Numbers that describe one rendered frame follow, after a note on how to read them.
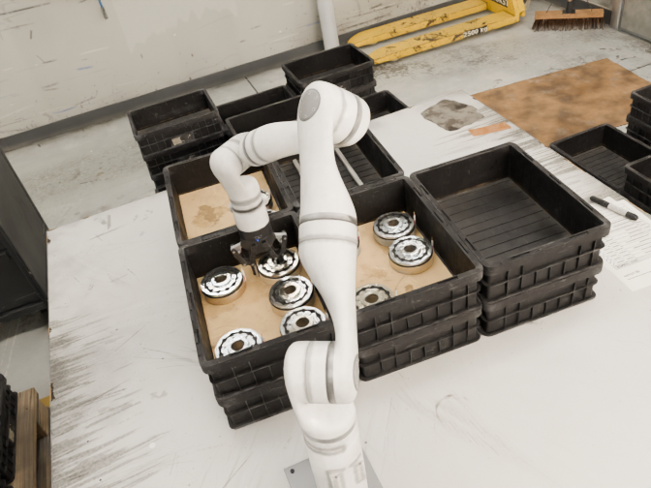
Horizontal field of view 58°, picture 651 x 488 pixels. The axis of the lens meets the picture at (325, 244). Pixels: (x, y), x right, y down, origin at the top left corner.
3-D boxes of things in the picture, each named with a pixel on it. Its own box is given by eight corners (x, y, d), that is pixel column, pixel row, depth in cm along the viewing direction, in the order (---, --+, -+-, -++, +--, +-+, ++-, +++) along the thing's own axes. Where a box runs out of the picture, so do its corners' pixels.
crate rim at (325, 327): (350, 325, 116) (348, 318, 115) (203, 377, 112) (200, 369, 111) (296, 216, 147) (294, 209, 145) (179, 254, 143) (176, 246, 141)
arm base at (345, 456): (376, 485, 103) (367, 425, 93) (329, 511, 100) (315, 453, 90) (350, 445, 110) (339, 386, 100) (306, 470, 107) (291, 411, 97)
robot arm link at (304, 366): (275, 375, 82) (294, 447, 93) (341, 376, 81) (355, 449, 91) (287, 327, 90) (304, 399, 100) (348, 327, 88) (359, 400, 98)
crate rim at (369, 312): (486, 278, 121) (486, 269, 119) (350, 325, 116) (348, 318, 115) (407, 181, 151) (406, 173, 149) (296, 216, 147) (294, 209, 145)
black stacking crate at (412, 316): (483, 310, 127) (485, 271, 119) (356, 355, 123) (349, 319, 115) (409, 211, 157) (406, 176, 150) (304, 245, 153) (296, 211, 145)
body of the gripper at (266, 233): (235, 233, 129) (245, 264, 135) (272, 224, 130) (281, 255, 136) (232, 214, 135) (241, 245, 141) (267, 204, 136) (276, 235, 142)
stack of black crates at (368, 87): (360, 118, 337) (351, 42, 308) (384, 140, 315) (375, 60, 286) (295, 139, 329) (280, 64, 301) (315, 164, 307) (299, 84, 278)
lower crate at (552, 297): (600, 300, 138) (607, 263, 130) (484, 343, 134) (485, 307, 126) (508, 209, 168) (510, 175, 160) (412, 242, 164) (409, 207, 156)
